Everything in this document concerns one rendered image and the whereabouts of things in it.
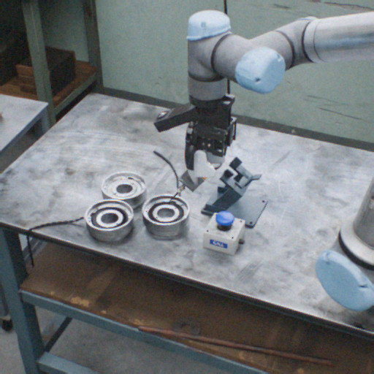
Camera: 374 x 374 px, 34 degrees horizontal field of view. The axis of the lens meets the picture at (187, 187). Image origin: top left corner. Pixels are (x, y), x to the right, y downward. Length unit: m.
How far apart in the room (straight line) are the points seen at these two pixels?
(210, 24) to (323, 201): 0.57
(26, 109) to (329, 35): 1.25
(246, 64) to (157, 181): 0.55
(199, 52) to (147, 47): 2.03
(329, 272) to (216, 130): 0.35
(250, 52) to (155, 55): 2.11
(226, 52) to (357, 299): 0.46
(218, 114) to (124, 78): 2.13
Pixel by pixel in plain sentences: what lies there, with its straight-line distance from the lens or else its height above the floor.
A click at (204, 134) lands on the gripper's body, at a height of 1.06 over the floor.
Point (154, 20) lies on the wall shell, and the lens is 3.07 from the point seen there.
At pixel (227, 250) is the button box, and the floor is 0.81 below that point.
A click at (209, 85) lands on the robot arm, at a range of 1.15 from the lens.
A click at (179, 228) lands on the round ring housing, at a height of 0.82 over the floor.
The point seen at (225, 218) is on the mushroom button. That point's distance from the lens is 1.29.
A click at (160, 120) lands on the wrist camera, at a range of 1.25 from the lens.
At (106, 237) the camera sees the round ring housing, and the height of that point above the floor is 0.82.
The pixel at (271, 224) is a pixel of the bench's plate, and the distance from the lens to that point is 1.40.
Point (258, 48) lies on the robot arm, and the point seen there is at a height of 1.27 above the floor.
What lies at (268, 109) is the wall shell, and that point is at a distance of 3.04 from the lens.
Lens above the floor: 1.71
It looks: 38 degrees down
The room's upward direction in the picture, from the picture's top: straight up
